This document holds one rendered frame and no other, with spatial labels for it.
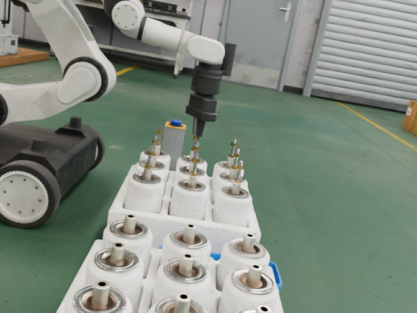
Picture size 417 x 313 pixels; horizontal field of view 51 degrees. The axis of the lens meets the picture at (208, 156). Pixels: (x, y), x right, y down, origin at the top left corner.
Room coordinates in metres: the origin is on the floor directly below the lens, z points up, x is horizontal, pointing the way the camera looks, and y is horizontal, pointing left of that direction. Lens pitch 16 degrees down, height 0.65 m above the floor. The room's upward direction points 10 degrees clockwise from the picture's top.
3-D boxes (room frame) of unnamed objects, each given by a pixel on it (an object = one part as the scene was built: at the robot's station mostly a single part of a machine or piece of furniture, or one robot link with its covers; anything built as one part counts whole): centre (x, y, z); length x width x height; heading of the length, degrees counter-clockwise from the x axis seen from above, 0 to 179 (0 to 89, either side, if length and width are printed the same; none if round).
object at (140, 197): (1.08, 0.15, 0.16); 0.10 x 0.10 x 0.18
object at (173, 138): (1.49, 0.13, 0.16); 0.07 x 0.07 x 0.31; 4
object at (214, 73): (1.34, 0.03, 0.57); 0.11 x 0.11 x 0.11; 8
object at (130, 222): (0.78, 0.13, 0.26); 0.02 x 0.02 x 0.03
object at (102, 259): (0.66, 0.12, 0.25); 0.08 x 0.08 x 0.01
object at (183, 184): (1.09, 0.03, 0.25); 0.08 x 0.08 x 0.01
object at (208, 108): (1.33, 0.04, 0.45); 0.13 x 0.10 x 0.12; 38
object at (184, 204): (1.09, 0.03, 0.16); 0.10 x 0.10 x 0.18
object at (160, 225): (1.21, 0.04, 0.09); 0.39 x 0.39 x 0.18; 4
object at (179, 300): (0.55, 0.00, 0.26); 0.02 x 0.02 x 0.03
